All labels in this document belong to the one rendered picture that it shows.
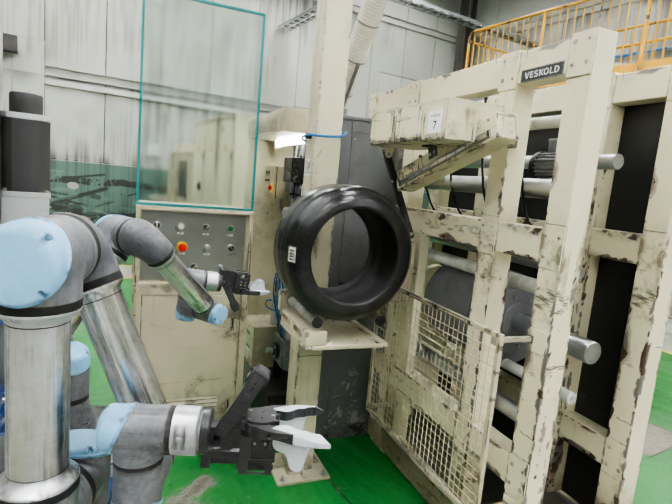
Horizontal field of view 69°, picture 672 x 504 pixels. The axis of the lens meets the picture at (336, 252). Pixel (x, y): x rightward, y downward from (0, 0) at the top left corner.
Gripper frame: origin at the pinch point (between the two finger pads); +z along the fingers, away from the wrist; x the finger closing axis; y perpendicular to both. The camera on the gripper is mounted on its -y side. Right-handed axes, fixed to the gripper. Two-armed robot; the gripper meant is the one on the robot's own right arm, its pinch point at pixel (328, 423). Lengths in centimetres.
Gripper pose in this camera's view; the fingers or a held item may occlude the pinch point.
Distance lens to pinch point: 84.4
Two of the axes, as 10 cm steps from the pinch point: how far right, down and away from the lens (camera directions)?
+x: 1.0, 0.1, -10.0
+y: -0.8, 10.0, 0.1
